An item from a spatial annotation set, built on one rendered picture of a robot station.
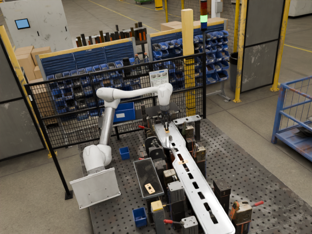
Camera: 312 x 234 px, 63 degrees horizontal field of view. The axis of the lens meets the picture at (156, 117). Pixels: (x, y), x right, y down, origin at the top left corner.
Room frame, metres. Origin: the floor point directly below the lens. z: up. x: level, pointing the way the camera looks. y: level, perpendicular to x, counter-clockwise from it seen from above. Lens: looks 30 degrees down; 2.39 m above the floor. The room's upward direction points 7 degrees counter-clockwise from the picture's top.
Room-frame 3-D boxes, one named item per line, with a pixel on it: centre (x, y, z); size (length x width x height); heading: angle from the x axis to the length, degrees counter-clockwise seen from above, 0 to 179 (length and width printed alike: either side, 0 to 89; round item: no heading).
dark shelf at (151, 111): (2.45, 0.19, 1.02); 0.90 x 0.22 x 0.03; 101
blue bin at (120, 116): (2.41, 0.37, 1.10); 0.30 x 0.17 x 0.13; 92
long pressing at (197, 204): (1.59, -0.19, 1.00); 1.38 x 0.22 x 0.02; 11
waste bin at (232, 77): (4.91, -1.86, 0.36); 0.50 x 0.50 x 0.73
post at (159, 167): (1.47, 0.01, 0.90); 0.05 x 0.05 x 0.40; 11
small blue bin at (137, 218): (1.31, 0.21, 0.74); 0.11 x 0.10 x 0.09; 11
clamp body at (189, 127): (2.04, -0.30, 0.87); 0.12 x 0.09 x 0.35; 101
